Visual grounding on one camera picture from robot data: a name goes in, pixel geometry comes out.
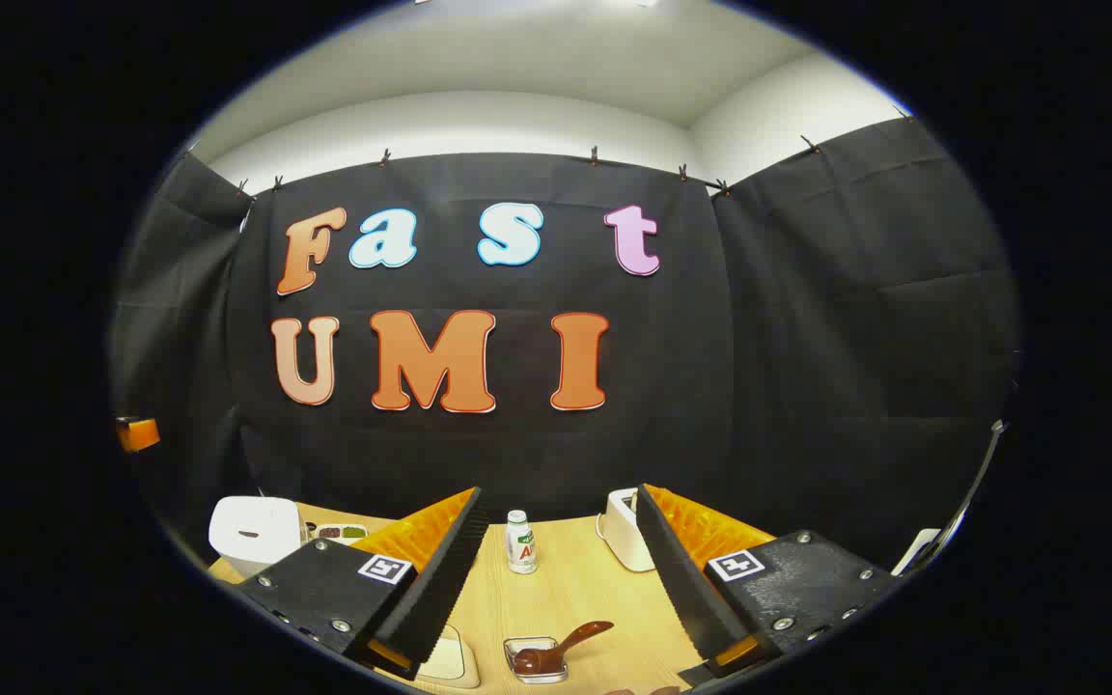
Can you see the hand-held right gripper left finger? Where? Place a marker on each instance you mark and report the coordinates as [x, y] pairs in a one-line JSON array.
[[445, 579]]

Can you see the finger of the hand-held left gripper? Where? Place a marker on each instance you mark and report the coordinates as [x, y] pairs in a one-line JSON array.
[[139, 434]]

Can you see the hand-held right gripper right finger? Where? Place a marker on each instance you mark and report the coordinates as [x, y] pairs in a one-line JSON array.
[[681, 589]]

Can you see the brown wooden spoon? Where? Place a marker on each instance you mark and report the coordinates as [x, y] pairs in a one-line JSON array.
[[542, 660]]

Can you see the white rice cooker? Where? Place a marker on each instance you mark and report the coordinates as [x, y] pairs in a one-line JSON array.
[[252, 531]]

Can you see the white drink bottle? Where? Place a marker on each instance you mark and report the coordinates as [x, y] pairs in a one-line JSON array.
[[520, 545]]

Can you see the white toaster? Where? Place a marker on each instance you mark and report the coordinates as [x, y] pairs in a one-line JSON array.
[[619, 531]]

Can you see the white divided seasoning dish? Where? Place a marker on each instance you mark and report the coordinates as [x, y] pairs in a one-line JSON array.
[[339, 532]]

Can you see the black backdrop cloth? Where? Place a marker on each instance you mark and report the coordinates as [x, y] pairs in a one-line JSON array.
[[710, 386]]

